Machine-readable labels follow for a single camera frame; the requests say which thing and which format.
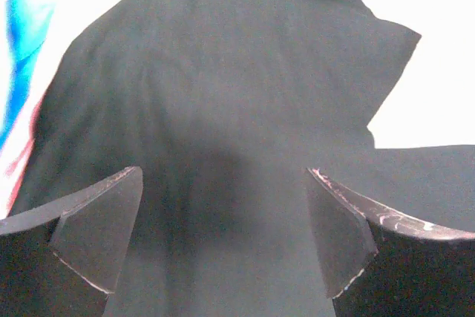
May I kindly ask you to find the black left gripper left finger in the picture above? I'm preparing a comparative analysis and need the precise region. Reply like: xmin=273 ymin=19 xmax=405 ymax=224
xmin=1 ymin=167 xmax=143 ymax=316

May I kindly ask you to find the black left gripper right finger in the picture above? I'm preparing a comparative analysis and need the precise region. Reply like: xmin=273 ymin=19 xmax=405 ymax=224
xmin=306 ymin=169 xmax=474 ymax=316

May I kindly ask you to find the black t-shirt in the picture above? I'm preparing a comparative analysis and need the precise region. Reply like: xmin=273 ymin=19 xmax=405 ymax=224
xmin=13 ymin=0 xmax=474 ymax=316

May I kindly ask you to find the pink folded t-shirt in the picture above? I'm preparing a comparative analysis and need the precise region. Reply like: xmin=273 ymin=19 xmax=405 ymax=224
xmin=1 ymin=96 xmax=43 ymax=219

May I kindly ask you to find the blue folded t-shirt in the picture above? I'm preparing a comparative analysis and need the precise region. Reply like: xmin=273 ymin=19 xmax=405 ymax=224
xmin=1 ymin=0 xmax=55 ymax=145

